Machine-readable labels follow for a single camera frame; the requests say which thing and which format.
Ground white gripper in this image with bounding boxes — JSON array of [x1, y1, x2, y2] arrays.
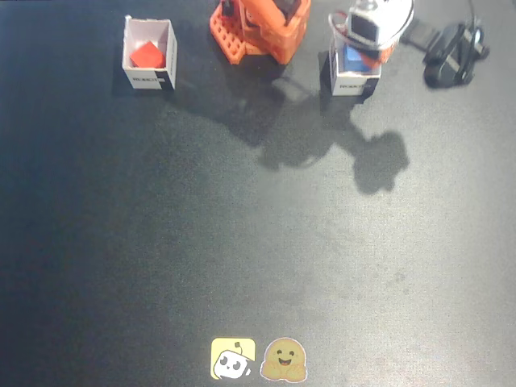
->
[[345, 0, 416, 69]]

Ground blue cube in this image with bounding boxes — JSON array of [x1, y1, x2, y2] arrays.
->
[[343, 45, 374, 74]]

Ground red cube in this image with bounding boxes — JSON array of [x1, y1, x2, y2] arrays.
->
[[129, 40, 166, 69]]

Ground orange robot base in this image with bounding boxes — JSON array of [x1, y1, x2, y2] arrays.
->
[[208, 0, 313, 66]]

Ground white cardboard box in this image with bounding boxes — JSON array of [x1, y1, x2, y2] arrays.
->
[[121, 15, 179, 93], [327, 39, 383, 98]]

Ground hugging face emoji sticker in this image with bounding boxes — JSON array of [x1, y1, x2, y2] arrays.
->
[[259, 336, 309, 383]]

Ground yellow robot face sticker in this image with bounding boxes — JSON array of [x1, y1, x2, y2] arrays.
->
[[210, 337, 257, 381]]

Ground white and red gripper cable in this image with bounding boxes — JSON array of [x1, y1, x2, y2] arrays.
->
[[327, 10, 355, 42]]

